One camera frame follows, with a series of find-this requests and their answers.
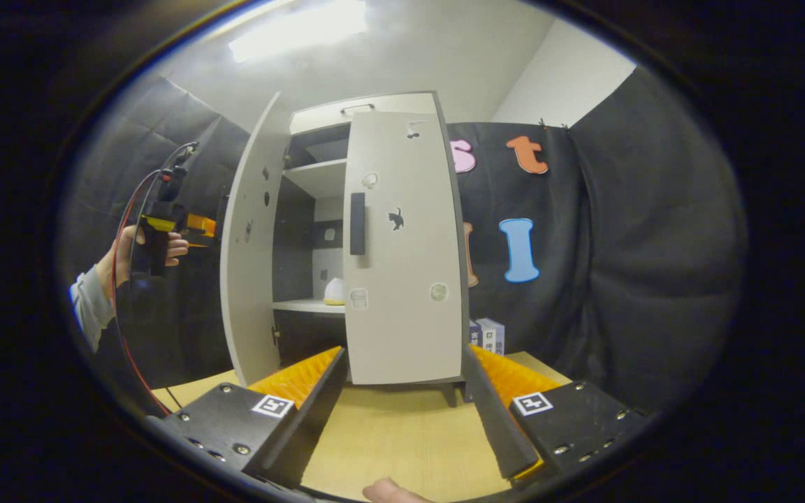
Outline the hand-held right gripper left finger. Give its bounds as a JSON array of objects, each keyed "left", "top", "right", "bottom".
[{"left": 147, "top": 346, "right": 347, "bottom": 490}]

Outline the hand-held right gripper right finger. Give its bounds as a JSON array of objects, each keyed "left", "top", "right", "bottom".
[{"left": 462, "top": 344, "right": 648, "bottom": 483}]

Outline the white cabinet door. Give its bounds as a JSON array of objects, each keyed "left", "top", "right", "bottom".
[
  {"left": 343, "top": 91, "right": 470, "bottom": 386},
  {"left": 219, "top": 92, "right": 293, "bottom": 387}
]

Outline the white and grey shoe cabinet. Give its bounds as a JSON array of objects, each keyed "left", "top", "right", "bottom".
[{"left": 219, "top": 91, "right": 473, "bottom": 406}]

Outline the beige cabinet drawer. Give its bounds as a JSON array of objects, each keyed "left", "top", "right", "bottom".
[{"left": 289, "top": 93, "right": 438, "bottom": 136}]

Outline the red gripper cable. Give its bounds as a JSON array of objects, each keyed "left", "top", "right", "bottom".
[{"left": 112, "top": 168, "right": 174, "bottom": 416}]

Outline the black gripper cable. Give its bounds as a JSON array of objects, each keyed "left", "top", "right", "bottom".
[{"left": 133, "top": 142, "right": 199, "bottom": 210}]

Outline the black door handle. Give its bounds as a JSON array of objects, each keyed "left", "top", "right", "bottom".
[{"left": 350, "top": 193, "right": 367, "bottom": 256}]

